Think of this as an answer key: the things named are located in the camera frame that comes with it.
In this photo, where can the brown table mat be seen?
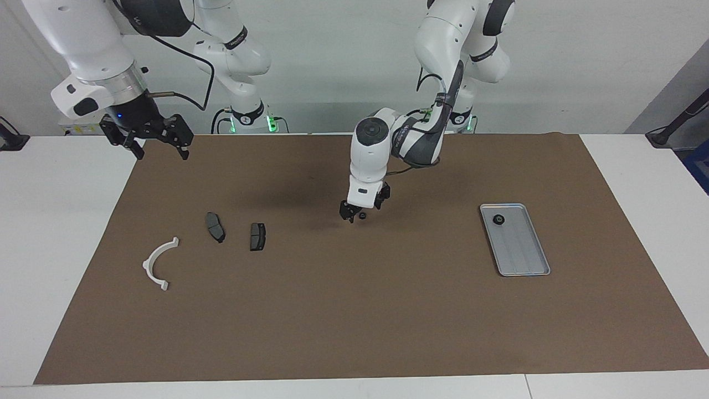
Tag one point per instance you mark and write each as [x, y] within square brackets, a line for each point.
[354, 310]

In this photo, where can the long dark brake pad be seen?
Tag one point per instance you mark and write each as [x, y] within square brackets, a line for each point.
[215, 227]

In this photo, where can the white socket box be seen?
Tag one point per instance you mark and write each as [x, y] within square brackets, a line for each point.
[83, 130]

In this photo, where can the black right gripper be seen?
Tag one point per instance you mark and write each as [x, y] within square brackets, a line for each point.
[138, 119]

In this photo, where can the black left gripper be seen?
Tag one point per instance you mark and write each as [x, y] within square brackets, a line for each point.
[370, 210]

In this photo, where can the silver metal tray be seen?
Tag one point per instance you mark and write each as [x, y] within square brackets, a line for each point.
[520, 249]

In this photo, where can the white semicircular plastic bracket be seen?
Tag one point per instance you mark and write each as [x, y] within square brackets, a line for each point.
[149, 263]

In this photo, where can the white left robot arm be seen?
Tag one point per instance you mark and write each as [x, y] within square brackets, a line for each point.
[368, 160]

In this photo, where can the short dark brake pad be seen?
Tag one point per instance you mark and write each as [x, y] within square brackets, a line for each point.
[257, 236]

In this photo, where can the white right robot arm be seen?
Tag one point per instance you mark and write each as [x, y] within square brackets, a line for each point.
[83, 33]

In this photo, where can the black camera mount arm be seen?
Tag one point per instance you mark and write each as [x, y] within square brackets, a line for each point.
[11, 141]
[664, 136]

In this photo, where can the blue box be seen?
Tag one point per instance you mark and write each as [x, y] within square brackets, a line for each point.
[699, 166]

